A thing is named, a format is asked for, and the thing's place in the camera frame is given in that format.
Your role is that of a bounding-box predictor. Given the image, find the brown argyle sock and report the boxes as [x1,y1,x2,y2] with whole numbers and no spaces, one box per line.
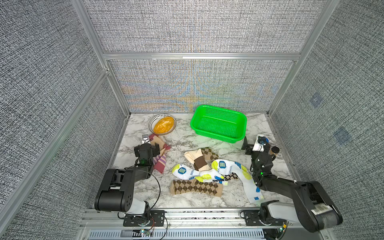
[201,147,220,163]
[170,180,223,197]

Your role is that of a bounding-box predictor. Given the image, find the cream brown block sock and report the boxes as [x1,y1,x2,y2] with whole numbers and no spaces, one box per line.
[184,149,211,172]

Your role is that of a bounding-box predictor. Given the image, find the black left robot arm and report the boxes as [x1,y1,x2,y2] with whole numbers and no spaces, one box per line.
[94,143,160,221]

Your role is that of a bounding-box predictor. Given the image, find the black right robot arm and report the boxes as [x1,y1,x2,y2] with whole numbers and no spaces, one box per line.
[242,136,343,233]

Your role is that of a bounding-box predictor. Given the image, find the pink tan striped sock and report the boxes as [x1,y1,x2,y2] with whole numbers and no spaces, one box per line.
[149,134,171,174]

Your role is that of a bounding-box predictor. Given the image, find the jar with black lid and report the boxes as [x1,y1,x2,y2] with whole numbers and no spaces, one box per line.
[269,146,280,156]

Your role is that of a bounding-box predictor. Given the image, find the jar with blue lid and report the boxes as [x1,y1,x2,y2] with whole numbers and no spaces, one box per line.
[257,135,269,145]

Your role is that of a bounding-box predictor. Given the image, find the dark floral sock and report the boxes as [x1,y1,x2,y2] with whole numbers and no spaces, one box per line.
[224,173,239,181]

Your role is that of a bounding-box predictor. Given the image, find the patterned bowl with orange food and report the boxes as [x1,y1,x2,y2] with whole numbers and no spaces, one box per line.
[148,114,177,135]

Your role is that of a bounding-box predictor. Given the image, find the white sock yellow dots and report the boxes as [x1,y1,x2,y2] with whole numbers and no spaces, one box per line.
[211,159,265,204]
[172,164,228,186]

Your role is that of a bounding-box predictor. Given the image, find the green plastic basket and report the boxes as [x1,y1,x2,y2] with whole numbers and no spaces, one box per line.
[190,105,248,144]

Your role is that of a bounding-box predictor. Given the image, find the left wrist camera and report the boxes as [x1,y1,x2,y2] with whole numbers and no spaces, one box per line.
[142,135,151,144]

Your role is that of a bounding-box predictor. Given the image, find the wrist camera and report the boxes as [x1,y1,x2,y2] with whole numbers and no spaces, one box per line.
[253,143,264,152]
[142,135,151,144]

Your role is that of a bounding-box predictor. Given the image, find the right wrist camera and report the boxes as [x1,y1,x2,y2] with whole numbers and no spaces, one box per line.
[253,143,264,152]

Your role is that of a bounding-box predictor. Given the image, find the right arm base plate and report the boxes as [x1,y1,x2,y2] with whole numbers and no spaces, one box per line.
[240,210,284,227]

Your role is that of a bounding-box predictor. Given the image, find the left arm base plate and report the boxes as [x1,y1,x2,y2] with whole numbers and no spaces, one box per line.
[123,210,166,228]

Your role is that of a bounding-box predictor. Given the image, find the aluminium front rail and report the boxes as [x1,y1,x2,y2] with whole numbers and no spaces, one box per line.
[79,207,334,232]

